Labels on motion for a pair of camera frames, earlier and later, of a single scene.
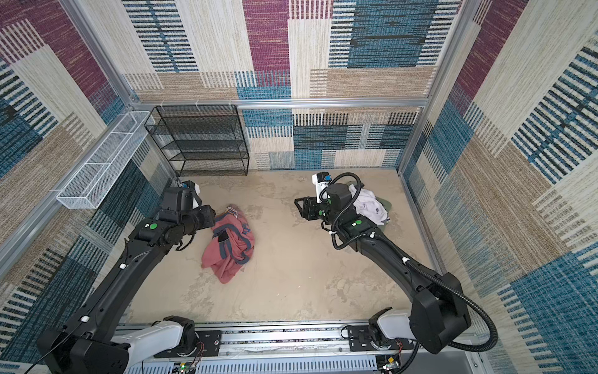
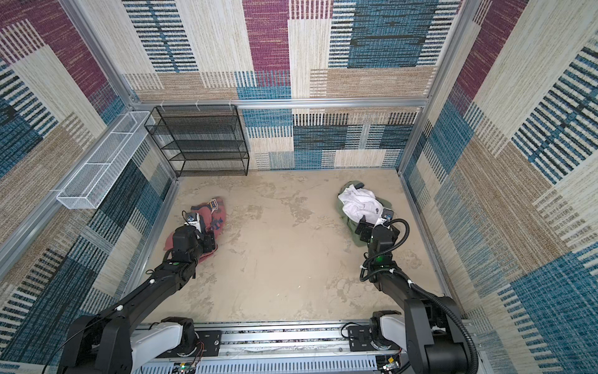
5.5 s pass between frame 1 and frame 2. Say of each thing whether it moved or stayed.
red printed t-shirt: moved
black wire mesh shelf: stayed
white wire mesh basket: stayed
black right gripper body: moved
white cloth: stayed
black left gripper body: moved
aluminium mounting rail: stayed
